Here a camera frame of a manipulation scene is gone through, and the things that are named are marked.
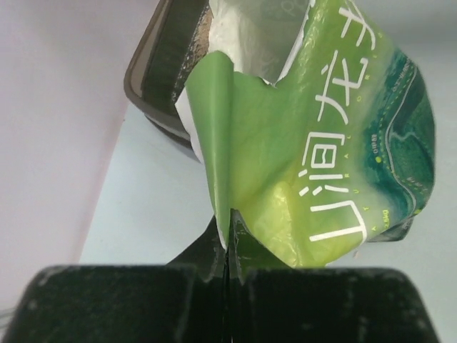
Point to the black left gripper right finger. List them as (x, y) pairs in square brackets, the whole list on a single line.
[(269, 301)]

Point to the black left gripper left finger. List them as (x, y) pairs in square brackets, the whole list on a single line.
[(181, 301)]

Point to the green litter bag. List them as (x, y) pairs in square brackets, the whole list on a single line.
[(312, 124)]

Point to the dark grey litter box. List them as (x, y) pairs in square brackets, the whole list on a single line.
[(162, 63)]

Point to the beige cat litter pile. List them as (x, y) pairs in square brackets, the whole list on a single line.
[(202, 33)]

